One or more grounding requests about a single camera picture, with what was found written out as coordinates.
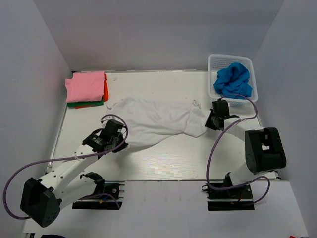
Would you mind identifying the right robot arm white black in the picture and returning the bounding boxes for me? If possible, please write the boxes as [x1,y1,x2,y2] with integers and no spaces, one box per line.
[205,98,287,198]

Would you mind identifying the white t shirt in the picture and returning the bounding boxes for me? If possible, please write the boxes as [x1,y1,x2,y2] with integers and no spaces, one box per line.
[106,96,208,148]

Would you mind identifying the blue t shirt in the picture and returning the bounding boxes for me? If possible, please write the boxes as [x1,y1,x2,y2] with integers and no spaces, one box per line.
[213,62,252,99]

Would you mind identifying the green folded t shirt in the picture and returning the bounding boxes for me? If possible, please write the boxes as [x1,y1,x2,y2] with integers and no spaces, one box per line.
[67,99,104,108]

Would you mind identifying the white plastic basket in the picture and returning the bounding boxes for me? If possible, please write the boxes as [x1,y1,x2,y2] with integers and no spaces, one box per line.
[207,54,258,102]

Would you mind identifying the pink folded t shirt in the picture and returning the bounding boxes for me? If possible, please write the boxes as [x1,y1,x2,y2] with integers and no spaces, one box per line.
[65,71,105,103]

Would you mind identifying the orange folded t shirt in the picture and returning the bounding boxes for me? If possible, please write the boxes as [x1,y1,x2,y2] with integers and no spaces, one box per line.
[75,74,109,109]

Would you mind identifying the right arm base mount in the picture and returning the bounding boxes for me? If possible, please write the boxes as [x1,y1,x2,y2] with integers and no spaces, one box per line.
[202,184,255,211]

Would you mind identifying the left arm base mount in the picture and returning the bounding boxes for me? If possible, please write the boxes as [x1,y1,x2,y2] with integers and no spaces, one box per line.
[72,181,125,210]

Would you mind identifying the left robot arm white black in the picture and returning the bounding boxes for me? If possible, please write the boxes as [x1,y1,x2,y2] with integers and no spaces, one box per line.
[20,115,128,228]

